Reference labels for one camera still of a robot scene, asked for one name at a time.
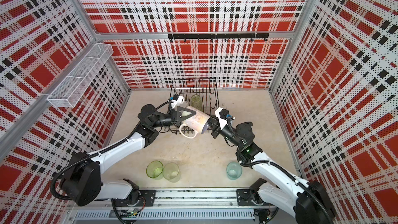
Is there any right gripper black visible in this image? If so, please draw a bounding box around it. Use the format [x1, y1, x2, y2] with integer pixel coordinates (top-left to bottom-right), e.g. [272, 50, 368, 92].
[204, 115, 242, 150]

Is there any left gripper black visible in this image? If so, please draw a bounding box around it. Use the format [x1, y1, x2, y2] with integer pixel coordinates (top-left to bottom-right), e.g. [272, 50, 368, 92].
[152, 107, 199, 129]

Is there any pink mug purple inside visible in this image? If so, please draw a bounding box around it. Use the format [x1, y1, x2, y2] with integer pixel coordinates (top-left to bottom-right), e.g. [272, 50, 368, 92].
[179, 106, 210, 139]

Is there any green patterned glass cup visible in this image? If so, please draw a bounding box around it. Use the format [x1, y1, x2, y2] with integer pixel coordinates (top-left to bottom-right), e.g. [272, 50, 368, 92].
[190, 94, 203, 112]

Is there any black wire dish rack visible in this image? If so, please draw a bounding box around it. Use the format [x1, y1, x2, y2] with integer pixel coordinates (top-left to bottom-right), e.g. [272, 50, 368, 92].
[170, 77, 220, 116]

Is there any teal textured glass cup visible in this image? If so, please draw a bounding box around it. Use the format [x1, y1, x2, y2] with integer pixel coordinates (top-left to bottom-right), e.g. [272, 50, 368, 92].
[226, 162, 243, 180]

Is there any white mug red inside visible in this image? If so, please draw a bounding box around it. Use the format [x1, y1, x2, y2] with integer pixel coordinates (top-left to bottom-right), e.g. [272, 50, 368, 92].
[172, 95, 189, 108]

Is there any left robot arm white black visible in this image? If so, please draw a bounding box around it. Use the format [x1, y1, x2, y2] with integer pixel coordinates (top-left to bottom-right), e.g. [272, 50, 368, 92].
[50, 104, 199, 206]

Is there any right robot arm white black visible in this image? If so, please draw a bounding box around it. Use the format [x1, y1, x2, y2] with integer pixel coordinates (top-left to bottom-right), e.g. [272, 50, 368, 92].
[207, 115, 336, 224]

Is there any pale green glass cup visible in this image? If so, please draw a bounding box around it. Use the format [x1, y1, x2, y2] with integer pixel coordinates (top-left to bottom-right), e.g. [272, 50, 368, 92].
[163, 162, 181, 183]

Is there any green glass cup leftmost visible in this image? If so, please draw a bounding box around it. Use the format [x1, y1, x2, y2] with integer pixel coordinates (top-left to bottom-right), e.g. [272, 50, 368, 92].
[146, 160, 164, 180]

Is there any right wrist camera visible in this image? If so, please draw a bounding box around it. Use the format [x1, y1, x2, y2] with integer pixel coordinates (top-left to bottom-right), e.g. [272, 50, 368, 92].
[215, 107, 232, 130]

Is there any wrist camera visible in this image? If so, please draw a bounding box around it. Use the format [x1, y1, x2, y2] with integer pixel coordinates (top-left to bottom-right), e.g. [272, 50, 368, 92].
[215, 107, 232, 130]
[170, 94, 185, 109]

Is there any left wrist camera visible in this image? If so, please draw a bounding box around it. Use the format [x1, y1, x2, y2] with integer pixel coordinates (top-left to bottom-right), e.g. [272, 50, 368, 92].
[170, 94, 185, 109]

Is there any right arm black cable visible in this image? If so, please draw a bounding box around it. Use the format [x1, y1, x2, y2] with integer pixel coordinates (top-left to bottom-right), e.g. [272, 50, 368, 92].
[226, 116, 335, 224]

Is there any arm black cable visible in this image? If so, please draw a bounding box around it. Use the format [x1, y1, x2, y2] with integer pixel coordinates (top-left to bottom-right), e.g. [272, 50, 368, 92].
[226, 116, 335, 224]
[49, 101, 170, 201]

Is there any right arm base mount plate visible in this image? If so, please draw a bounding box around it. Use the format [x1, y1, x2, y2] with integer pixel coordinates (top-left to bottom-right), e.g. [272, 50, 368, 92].
[236, 189, 269, 206]

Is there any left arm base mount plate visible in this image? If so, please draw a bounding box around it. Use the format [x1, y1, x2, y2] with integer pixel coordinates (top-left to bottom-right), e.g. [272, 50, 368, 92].
[115, 189, 156, 207]

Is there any black wall hook rail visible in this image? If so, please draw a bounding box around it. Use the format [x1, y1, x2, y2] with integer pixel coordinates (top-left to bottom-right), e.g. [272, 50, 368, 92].
[168, 33, 269, 41]

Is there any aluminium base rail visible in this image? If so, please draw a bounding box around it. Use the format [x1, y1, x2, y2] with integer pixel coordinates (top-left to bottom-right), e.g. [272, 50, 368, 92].
[62, 188, 294, 224]

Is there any white mesh wall basket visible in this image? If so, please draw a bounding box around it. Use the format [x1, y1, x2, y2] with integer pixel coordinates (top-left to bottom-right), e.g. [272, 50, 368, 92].
[47, 43, 113, 108]

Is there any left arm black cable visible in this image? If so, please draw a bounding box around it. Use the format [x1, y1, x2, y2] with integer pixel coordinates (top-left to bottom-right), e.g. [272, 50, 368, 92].
[49, 101, 170, 201]

